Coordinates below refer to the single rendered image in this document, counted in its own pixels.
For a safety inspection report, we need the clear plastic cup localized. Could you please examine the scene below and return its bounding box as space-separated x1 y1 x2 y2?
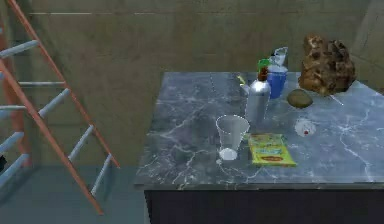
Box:
215 114 251 161

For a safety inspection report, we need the olive green potato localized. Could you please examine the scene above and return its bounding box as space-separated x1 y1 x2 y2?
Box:
286 88 314 109

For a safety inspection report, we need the orange step ladder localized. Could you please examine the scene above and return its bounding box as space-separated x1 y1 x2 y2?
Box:
0 0 121 216

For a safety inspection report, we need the clear glass jug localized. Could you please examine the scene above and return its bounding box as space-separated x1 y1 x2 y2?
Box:
269 46 289 67

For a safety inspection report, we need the silver thermos bottle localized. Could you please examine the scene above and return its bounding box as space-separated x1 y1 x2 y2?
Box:
246 58 272 125

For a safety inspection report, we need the small white round object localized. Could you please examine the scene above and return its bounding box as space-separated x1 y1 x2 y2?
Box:
294 119 317 137

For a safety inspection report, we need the blue cup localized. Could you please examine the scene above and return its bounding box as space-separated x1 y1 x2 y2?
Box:
267 65 288 100

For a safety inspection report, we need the grey marble top counter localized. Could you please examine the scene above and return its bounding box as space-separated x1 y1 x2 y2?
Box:
134 70 384 224

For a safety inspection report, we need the yellow snack packet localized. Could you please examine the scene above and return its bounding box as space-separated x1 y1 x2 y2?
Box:
247 132 298 168

